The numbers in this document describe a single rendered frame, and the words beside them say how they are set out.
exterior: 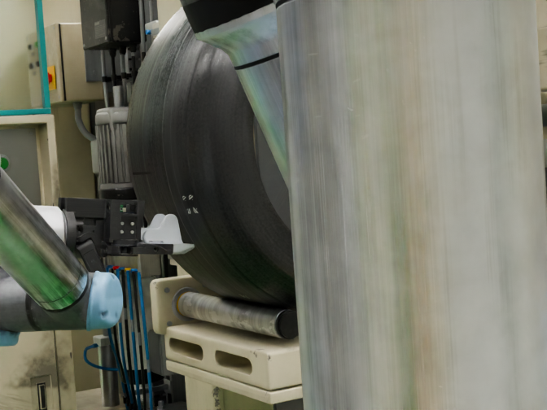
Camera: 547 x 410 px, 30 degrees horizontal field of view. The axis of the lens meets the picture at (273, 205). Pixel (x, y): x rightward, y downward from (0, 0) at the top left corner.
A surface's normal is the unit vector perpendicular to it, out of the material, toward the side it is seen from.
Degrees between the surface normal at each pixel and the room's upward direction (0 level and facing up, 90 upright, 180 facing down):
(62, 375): 90
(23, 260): 138
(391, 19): 90
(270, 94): 112
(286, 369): 90
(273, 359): 90
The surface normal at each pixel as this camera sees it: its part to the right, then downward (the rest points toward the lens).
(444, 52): 0.18, 0.04
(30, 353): 0.52, 0.01
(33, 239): 0.82, 0.34
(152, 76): -0.81, -0.30
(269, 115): -0.73, 0.46
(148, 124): -0.85, -0.04
